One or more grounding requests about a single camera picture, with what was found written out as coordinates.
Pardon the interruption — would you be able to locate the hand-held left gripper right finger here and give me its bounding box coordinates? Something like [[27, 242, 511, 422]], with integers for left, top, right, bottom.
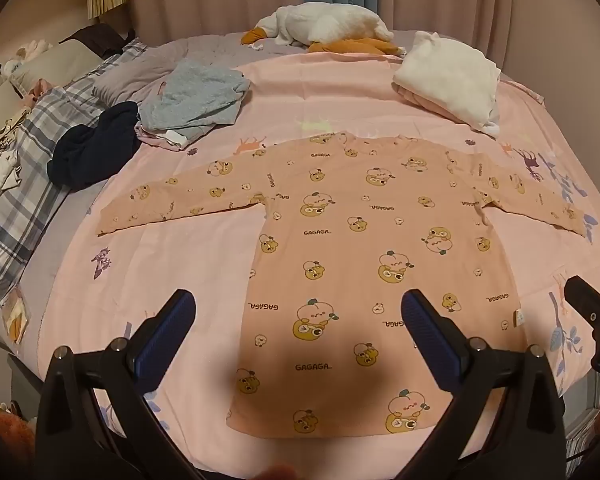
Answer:
[[395, 289, 567, 480]]

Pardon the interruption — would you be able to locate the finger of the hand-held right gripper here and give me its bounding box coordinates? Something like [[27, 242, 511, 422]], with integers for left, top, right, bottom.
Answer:
[[564, 275, 600, 333]]

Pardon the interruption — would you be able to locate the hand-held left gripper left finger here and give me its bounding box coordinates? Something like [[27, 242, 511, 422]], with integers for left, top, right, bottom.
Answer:
[[34, 289, 197, 480]]

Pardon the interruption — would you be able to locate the peach cartoon print shirt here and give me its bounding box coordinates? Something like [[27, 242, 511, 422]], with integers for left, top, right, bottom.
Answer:
[[96, 130, 600, 438]]

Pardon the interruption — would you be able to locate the white bedside furniture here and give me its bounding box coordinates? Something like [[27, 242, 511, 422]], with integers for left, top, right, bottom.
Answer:
[[564, 380, 600, 473]]

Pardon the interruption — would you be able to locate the yellow snack packet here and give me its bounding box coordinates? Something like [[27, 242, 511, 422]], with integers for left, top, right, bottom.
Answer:
[[2, 290, 33, 346]]

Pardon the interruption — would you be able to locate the orange fluffy object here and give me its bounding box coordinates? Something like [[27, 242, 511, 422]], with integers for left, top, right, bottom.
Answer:
[[0, 402, 33, 461]]

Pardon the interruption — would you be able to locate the pale pink garment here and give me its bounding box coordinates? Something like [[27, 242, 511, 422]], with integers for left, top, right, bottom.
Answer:
[[135, 125, 196, 152]]

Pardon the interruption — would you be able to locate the dark navy garment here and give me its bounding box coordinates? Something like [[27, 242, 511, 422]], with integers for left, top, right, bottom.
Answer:
[[47, 101, 142, 191]]

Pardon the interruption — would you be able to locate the pink folded garment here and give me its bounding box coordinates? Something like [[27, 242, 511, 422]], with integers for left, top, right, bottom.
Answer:
[[392, 82, 456, 121]]

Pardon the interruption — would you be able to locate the grey garment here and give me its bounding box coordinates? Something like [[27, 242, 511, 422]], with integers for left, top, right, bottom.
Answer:
[[139, 58, 251, 143]]

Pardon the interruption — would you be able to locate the pink animal print bedsheet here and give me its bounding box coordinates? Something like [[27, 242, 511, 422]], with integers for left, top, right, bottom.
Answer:
[[0, 50, 600, 480]]

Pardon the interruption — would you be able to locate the white folded garment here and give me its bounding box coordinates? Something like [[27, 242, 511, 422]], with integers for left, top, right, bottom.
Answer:
[[392, 31, 502, 136]]

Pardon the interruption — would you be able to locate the beige pillow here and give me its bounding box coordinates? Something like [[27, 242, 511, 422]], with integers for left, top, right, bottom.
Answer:
[[10, 40, 106, 91]]

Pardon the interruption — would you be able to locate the dark brown pillow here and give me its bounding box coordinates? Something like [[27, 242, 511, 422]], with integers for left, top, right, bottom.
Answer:
[[60, 24, 136, 56]]

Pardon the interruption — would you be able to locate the white goose plush toy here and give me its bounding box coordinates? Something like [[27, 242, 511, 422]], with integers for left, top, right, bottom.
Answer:
[[240, 2, 406, 57]]

